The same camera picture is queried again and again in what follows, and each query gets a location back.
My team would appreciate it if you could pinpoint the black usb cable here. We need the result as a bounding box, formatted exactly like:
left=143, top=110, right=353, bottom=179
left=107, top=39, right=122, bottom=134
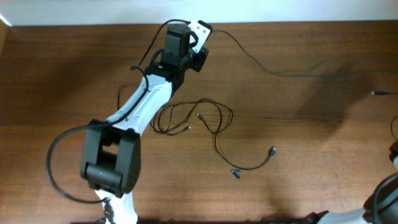
left=211, top=29, right=398, bottom=96
left=195, top=99, right=278, bottom=171

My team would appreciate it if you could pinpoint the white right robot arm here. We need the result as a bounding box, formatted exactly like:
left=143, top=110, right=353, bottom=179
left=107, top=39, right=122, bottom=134
left=297, top=173, right=397, bottom=224

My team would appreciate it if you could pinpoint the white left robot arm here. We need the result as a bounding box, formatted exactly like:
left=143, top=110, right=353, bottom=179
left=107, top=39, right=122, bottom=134
left=80, top=21, right=213, bottom=223

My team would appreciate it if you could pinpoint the small black adapter plug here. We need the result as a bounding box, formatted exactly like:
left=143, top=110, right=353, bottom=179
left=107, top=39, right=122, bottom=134
left=231, top=169, right=241, bottom=179

